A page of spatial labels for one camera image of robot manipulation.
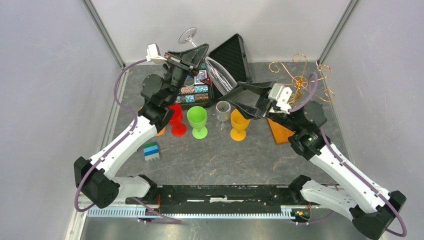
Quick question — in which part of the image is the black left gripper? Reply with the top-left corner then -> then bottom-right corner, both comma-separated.
164,44 -> 210,106

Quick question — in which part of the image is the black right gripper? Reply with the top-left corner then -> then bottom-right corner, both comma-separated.
228,79 -> 302,133

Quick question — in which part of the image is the yellow wine glass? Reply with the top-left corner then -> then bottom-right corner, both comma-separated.
230,109 -> 250,142

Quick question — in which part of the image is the clear wine glass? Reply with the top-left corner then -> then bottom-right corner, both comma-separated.
215,100 -> 231,131
178,27 -> 237,96

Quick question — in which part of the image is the green wine glass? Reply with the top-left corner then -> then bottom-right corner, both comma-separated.
187,106 -> 208,140

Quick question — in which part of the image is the red wine glass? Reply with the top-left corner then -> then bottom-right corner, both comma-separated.
168,104 -> 187,137

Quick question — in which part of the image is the orange wine glass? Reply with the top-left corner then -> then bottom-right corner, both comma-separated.
155,127 -> 166,137

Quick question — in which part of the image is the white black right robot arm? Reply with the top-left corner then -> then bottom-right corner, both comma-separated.
233,80 -> 406,240

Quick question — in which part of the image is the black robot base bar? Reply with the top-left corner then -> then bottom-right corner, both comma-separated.
140,184 -> 309,214

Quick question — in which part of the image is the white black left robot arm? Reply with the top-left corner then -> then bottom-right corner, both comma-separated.
73,43 -> 210,212

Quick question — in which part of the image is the wooden rack base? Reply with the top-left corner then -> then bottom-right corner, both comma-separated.
267,118 -> 294,145

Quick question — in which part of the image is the playing card deck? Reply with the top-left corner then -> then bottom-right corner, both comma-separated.
194,70 -> 207,85

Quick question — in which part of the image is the black poker chip case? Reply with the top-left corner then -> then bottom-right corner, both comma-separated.
175,33 -> 253,110

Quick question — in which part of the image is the blue green toy block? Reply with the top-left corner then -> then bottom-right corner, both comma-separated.
142,142 -> 161,162

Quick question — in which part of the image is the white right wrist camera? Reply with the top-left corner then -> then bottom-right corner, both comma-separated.
267,83 -> 293,114

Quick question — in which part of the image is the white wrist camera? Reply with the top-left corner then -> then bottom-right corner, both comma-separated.
146,43 -> 167,65
267,83 -> 293,114

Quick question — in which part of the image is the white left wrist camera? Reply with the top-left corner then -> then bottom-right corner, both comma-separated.
146,43 -> 167,65

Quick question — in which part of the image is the gold wire glass rack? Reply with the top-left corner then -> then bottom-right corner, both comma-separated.
268,53 -> 333,106

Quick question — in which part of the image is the slotted aluminium rail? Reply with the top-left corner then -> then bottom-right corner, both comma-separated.
87,205 -> 295,220

